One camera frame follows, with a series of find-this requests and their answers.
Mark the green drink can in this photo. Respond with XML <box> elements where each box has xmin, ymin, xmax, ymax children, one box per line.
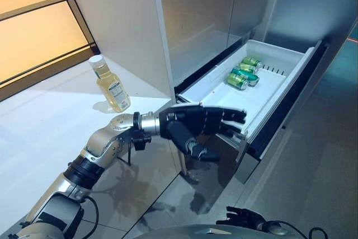
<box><xmin>230</xmin><ymin>68</ymin><xmax>260</xmax><ymax>86</ymax></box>
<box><xmin>227</xmin><ymin>73</ymin><xmax>249</xmax><ymax>90</ymax></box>
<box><xmin>237</xmin><ymin>63</ymin><xmax>258</xmax><ymax>75</ymax></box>
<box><xmin>241</xmin><ymin>56</ymin><xmax>264</xmax><ymax>69</ymax></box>

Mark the stainless steel fridge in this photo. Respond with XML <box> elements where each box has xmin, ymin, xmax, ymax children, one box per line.
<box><xmin>150</xmin><ymin>0</ymin><xmax>358</xmax><ymax>185</ymax></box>

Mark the dark framed glass partition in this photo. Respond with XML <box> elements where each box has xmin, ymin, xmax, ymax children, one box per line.
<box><xmin>0</xmin><ymin>0</ymin><xmax>102</xmax><ymax>102</ymax></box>

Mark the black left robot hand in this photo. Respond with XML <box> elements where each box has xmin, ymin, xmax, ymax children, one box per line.
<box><xmin>158</xmin><ymin>104</ymin><xmax>247</xmax><ymax>163</ymax></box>

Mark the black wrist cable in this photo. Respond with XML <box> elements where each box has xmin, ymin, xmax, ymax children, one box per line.
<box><xmin>74</xmin><ymin>194</ymin><xmax>100</xmax><ymax>239</ymax></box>

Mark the white fridge drawer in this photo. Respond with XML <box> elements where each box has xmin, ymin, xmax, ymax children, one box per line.
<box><xmin>176</xmin><ymin>39</ymin><xmax>322</xmax><ymax>142</ymax></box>

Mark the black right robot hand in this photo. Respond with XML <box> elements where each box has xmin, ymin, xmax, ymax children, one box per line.
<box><xmin>215</xmin><ymin>205</ymin><xmax>266</xmax><ymax>231</ymax></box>

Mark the yellow drink bottle white cap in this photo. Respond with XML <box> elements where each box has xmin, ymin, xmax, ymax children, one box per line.
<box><xmin>88</xmin><ymin>55</ymin><xmax>131</xmax><ymax>112</ymax></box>

